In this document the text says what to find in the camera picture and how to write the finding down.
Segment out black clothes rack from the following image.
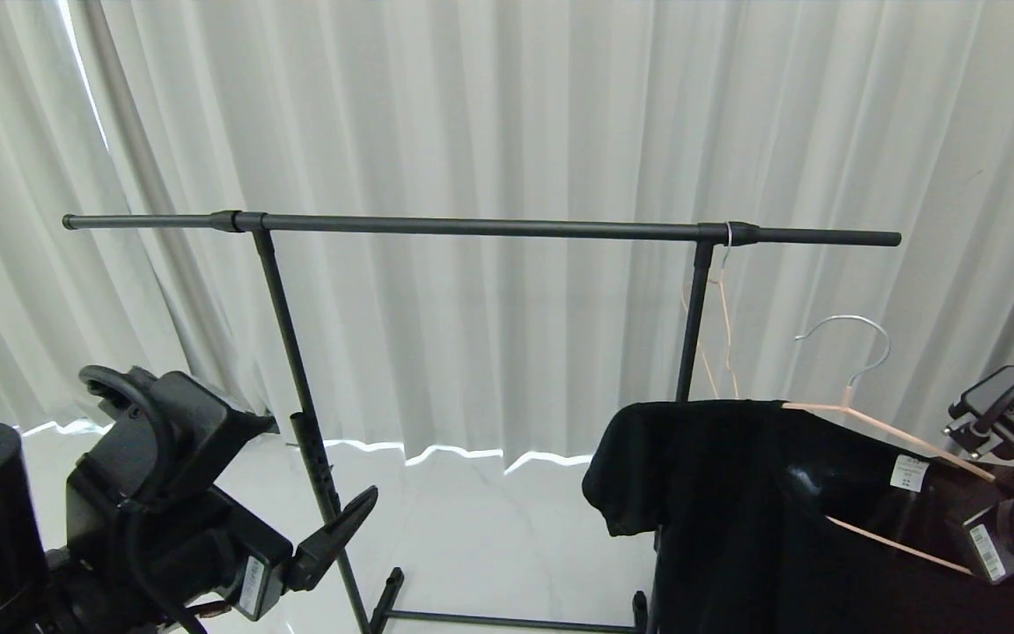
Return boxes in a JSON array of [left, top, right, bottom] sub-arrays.
[[62, 211, 901, 634]]

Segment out white curtain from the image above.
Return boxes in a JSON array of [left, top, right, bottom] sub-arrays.
[[0, 0, 1014, 476]]

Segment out black sleeveless top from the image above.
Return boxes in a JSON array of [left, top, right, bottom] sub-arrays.
[[584, 401, 1014, 634]]

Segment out pink clothes hanger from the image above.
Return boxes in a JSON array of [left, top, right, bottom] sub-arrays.
[[681, 251, 742, 402], [782, 315, 996, 578]]

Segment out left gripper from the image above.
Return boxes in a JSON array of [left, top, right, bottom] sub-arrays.
[[124, 486, 379, 623]]

